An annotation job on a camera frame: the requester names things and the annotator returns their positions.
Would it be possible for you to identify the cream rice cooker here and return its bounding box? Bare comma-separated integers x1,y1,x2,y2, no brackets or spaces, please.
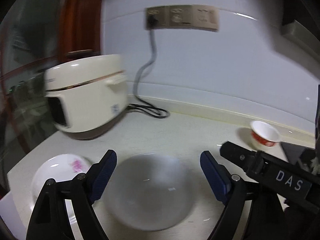
44,54,128,140

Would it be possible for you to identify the grey patterned white bowl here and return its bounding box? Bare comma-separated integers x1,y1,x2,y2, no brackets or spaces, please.
101,153,195,231

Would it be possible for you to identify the wall socket panel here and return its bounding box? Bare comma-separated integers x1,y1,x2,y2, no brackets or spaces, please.
145,4,220,32

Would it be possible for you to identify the glass window with wooden frame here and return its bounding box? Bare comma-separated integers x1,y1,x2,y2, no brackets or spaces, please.
1,0,102,196

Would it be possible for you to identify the large floral plate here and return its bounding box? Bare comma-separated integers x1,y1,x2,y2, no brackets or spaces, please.
31,153,93,205

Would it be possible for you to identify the black power cable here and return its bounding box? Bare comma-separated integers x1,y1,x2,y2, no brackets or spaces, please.
126,17,171,119

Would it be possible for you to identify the red banded white bowl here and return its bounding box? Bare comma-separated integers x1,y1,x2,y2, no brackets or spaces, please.
250,120,280,151

